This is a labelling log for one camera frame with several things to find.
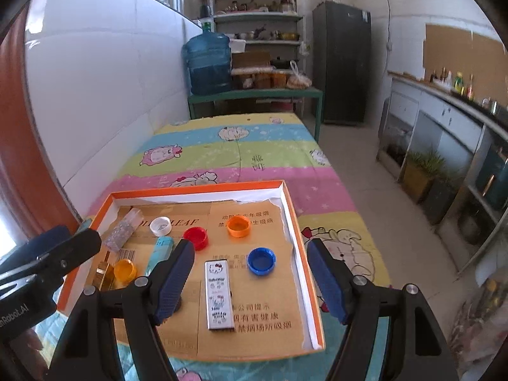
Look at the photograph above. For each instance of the white plastic bottle cap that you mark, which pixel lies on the white plastic bottle cap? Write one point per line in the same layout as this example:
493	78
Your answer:
160	226

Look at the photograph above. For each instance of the red wooden door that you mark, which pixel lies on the red wooden door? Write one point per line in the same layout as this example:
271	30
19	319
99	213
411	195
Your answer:
32	200

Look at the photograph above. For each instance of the potted green plant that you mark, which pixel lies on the potted green plant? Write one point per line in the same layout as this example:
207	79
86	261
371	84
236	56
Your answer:
431	183

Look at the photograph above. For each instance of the white plastic bag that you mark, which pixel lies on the white plastic bag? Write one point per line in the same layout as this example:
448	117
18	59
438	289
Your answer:
296	80

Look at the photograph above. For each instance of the yellow plastic bottle cap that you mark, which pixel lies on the yellow plastic bottle cap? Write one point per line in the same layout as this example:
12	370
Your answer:
125	271

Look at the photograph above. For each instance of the light blue tube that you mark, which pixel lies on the light blue tube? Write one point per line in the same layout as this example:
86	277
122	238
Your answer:
161	252

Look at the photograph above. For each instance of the blue plastic bottle cap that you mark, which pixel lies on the blue plastic bottle cap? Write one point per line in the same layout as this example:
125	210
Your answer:
261	261

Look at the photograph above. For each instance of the blue water jug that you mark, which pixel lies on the blue water jug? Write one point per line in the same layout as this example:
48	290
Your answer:
208	60

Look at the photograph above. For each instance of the orange plastic bottle cap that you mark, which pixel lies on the orange plastic bottle cap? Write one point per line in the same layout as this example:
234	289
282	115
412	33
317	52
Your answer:
238	226

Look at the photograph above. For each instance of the black refrigerator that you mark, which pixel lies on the black refrigerator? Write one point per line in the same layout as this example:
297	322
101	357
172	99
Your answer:
341	50

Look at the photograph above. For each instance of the green rice cooker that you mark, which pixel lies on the green rice cooker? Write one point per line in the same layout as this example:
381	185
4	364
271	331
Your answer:
491	182

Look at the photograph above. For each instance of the gold rectangular box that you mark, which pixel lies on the gold rectangular box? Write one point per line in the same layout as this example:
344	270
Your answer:
103	278

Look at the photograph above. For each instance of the orange-rimmed cardboard tray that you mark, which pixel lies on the orange-rimmed cardboard tray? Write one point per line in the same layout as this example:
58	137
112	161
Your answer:
275	316

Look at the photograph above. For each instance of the red plastic bottle cap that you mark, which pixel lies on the red plastic bottle cap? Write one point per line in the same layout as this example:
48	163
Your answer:
198	236

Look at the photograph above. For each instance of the white cartoon lighter box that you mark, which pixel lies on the white cartoon lighter box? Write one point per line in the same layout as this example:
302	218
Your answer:
218	295

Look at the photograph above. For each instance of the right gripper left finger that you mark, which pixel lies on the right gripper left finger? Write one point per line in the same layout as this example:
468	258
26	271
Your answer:
87	348

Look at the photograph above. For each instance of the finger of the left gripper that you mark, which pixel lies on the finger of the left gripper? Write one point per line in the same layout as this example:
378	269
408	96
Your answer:
34	248
64	258

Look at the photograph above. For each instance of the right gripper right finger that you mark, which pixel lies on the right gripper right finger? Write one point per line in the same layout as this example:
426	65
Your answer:
415	348

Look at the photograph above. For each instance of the white kitchen counter cabinet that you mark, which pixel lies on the white kitchen counter cabinet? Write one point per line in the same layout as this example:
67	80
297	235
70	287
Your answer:
418	117

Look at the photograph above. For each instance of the black round lid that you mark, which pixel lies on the black round lid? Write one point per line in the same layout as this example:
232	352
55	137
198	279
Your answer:
178	304

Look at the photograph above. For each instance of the colourful cartoon quilt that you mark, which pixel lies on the colourful cartoon quilt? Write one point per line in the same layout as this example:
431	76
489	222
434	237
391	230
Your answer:
244	148

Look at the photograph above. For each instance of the clear plastic bottle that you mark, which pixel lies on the clear plastic bottle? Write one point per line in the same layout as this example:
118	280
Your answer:
124	229

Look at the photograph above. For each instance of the green metal table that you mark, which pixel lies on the green metal table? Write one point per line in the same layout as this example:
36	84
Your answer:
310	93

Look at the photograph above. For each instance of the metal storage shelf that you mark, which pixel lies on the metal storage shelf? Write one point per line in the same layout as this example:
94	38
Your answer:
266	39

